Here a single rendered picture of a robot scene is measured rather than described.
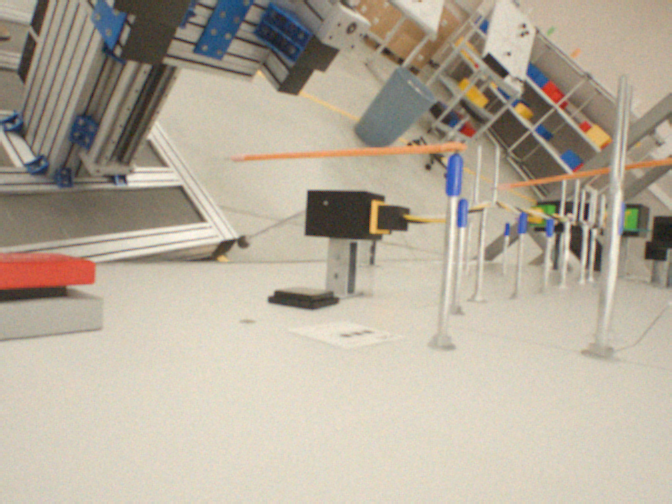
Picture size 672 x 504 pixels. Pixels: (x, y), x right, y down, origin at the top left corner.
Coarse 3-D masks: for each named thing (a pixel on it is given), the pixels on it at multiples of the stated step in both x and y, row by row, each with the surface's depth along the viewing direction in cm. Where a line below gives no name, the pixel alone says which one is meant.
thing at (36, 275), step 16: (0, 256) 22; (16, 256) 22; (32, 256) 23; (48, 256) 23; (64, 256) 24; (0, 272) 20; (16, 272) 20; (32, 272) 21; (48, 272) 21; (64, 272) 22; (80, 272) 22; (0, 288) 20; (16, 288) 21; (32, 288) 22; (48, 288) 22; (64, 288) 23
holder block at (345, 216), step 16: (320, 192) 38; (336, 192) 38; (352, 192) 37; (368, 192) 37; (320, 208) 38; (336, 208) 38; (352, 208) 37; (320, 224) 38; (336, 224) 38; (352, 224) 37; (368, 240) 38
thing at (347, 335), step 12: (324, 324) 27; (336, 324) 27; (348, 324) 28; (312, 336) 24; (324, 336) 24; (336, 336) 24; (348, 336) 24; (360, 336) 25; (372, 336) 25; (384, 336) 25; (396, 336) 25; (348, 348) 22
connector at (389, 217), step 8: (368, 208) 37; (384, 208) 36; (392, 208) 36; (400, 208) 36; (408, 208) 38; (368, 216) 37; (384, 216) 36; (392, 216) 36; (400, 216) 36; (368, 224) 37; (376, 224) 37; (384, 224) 36; (392, 224) 36; (400, 224) 37; (408, 224) 39
